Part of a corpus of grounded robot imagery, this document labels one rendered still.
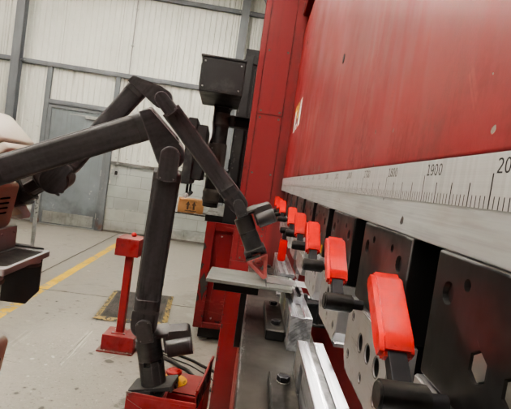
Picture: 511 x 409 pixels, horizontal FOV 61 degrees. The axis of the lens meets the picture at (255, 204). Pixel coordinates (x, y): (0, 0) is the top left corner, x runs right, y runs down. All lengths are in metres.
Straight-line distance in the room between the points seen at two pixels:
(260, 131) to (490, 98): 2.00
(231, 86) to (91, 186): 6.32
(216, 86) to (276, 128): 0.42
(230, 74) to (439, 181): 2.18
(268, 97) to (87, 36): 6.88
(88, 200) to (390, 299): 8.33
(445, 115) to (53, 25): 8.92
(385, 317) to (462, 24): 0.21
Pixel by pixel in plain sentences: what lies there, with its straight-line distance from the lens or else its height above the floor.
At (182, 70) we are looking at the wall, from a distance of 8.47.
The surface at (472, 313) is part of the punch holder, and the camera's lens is 0.28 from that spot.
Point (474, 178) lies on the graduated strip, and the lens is 0.30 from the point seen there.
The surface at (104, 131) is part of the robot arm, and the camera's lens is 0.91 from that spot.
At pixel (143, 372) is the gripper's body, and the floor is 0.85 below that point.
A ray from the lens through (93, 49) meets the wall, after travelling 8.84.
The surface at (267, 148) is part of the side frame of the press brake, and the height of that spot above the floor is 1.48.
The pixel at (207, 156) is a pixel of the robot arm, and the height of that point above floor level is 1.36.
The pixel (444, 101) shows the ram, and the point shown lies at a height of 1.39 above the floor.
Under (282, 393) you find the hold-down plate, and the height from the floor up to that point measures 0.90.
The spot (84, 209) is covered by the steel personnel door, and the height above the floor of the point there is 0.35.
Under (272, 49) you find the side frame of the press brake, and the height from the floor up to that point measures 1.98.
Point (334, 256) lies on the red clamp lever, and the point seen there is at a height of 1.24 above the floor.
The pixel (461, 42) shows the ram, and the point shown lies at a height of 1.43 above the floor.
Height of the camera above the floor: 1.31
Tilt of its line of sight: 3 degrees down
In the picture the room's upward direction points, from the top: 8 degrees clockwise
